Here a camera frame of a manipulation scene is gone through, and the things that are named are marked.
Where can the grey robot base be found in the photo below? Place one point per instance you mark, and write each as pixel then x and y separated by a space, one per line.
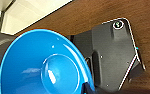
pixel 111 56

